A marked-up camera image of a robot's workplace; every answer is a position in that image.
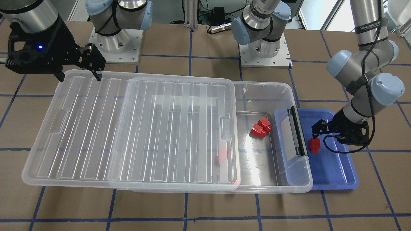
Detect red block in box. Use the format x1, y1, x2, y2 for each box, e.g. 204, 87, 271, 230
250, 124, 267, 137
215, 148, 231, 164
257, 117, 272, 133

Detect aluminium extrusion post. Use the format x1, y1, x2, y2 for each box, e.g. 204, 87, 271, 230
182, 0, 199, 31

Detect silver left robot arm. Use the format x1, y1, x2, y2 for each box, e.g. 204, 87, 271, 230
232, 0, 405, 146

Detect black box latch handle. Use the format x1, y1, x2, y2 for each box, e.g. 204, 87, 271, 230
287, 106, 309, 157

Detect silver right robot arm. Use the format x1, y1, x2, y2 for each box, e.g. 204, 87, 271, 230
1, 0, 153, 82

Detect red block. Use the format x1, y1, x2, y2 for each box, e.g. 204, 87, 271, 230
215, 148, 231, 164
257, 117, 272, 133
308, 138, 321, 154
250, 124, 267, 137

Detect black cables on desk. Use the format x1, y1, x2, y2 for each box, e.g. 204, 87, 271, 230
169, 0, 244, 26

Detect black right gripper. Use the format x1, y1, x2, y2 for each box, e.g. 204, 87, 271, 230
5, 16, 106, 82

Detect clear plastic storage box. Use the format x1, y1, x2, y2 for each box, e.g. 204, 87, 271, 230
128, 80, 313, 194

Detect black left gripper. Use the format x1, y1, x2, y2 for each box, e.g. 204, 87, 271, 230
311, 111, 370, 146

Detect clear plastic box lid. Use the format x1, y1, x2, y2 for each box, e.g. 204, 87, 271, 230
22, 70, 241, 192

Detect blue plastic tray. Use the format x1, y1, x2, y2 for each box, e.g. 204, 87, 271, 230
273, 108, 359, 190

